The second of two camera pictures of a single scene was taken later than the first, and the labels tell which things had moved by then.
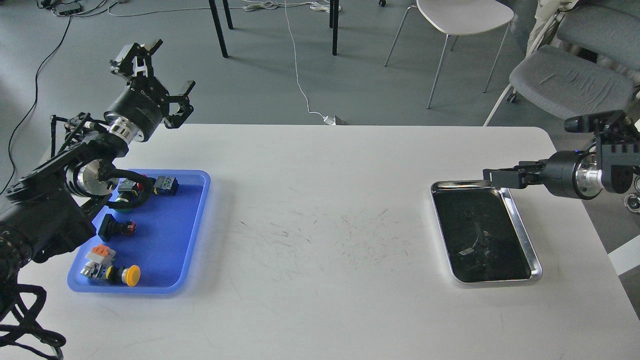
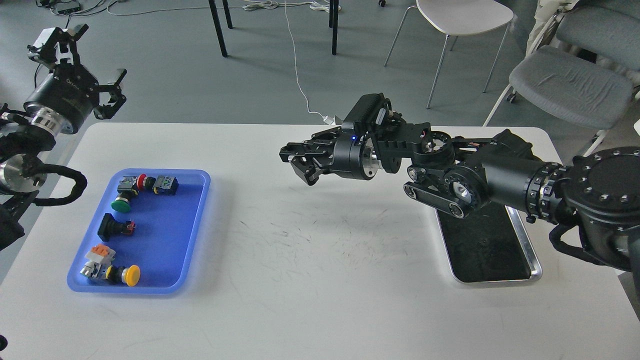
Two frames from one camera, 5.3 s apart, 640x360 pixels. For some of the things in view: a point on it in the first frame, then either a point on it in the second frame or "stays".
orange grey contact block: x=102 y=254 stays
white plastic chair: x=456 y=17 stays
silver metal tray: x=484 y=239 stays
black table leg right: x=334 y=10 stays
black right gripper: x=555 y=172 -> x=353 y=156
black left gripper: x=143 y=102 -> x=63 y=102
